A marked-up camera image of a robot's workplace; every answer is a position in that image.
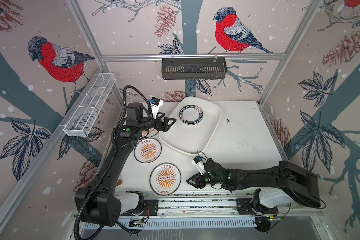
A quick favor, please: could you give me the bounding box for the orange sunburst plate back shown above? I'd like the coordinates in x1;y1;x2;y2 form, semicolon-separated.
142;128;158;138

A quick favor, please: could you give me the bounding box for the aluminium frame crossbar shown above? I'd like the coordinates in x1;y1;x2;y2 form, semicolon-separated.
101;53;286;63

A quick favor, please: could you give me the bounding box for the orange sunburst plate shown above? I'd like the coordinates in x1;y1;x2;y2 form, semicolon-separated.
150;163;182;196
134;138;162;164
142;128;158;138

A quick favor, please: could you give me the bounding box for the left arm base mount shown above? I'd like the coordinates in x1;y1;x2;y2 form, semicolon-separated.
121;200;159;217

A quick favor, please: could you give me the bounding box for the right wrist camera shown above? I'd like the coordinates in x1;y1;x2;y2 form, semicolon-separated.
191;157;206;175

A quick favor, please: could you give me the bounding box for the green rim plate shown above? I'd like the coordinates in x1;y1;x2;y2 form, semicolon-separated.
179;105;204;125

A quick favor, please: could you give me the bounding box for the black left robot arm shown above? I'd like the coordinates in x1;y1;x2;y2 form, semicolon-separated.
75;98;176;228

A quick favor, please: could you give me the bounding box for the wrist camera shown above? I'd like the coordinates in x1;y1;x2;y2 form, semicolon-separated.
150;97;164;119
191;157;206;175

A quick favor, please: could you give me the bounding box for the black corrugated cable hose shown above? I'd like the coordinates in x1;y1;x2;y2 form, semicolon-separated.
73;149;118;240

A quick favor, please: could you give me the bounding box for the white mesh wall shelf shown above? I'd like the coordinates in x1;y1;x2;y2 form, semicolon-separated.
64;73;116;138

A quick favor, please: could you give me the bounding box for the white plastic bin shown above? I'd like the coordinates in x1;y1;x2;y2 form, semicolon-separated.
159;97;223;156

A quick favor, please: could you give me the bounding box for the black hanging wire basket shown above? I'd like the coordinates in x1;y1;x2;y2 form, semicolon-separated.
162;58;227;80

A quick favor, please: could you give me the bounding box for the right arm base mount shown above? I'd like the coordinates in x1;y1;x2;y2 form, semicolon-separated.
236;189;279;216

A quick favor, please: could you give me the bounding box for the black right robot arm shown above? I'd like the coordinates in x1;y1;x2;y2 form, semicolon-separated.
187;157;321;209

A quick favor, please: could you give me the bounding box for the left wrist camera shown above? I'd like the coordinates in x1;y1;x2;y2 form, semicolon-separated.
150;97;164;119

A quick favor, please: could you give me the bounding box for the orange sunburst plate front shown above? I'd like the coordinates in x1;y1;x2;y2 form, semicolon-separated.
150;163;182;196

